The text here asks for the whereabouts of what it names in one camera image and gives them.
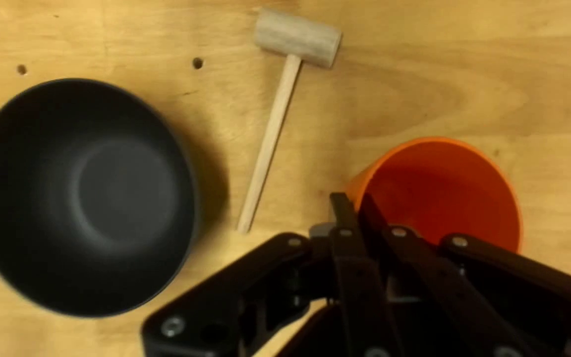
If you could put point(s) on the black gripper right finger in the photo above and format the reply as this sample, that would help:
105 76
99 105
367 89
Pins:
484 298

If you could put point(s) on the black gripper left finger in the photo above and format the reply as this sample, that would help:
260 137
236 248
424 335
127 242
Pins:
246 298

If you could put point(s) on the orange plastic cup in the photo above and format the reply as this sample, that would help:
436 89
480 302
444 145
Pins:
444 185

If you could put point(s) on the black bowl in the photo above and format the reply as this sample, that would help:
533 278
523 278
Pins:
87 199

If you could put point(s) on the wooden mallet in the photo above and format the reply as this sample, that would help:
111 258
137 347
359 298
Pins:
295 36

